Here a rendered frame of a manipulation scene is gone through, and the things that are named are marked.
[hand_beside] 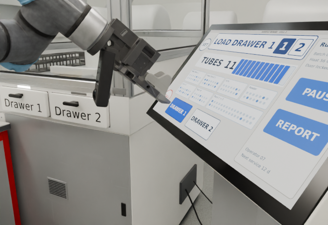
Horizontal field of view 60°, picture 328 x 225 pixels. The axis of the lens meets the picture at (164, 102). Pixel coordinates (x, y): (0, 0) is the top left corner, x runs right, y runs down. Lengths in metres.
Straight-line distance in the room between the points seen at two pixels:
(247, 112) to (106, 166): 0.81
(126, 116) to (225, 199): 0.52
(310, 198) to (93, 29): 0.43
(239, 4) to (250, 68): 3.57
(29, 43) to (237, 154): 0.41
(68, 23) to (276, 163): 0.41
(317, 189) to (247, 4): 3.81
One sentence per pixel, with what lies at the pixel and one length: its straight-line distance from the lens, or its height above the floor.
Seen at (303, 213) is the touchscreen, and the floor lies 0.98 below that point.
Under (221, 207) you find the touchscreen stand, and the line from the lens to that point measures 0.72.
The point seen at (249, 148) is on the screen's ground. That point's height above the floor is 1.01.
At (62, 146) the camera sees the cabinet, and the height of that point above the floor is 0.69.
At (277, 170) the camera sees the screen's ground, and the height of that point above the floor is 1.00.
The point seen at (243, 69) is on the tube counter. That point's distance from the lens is 0.59.
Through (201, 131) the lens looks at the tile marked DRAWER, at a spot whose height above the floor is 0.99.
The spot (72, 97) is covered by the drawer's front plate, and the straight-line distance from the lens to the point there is 1.18.
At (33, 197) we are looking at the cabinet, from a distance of 1.63.
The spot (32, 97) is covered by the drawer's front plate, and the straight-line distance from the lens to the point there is 1.35.
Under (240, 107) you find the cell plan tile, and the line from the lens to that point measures 0.52.
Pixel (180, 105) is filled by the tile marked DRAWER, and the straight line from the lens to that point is 0.67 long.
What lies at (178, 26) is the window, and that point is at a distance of 1.45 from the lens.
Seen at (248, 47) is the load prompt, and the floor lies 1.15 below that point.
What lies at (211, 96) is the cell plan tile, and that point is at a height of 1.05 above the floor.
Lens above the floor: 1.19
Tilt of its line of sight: 14 degrees down
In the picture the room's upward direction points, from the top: straight up
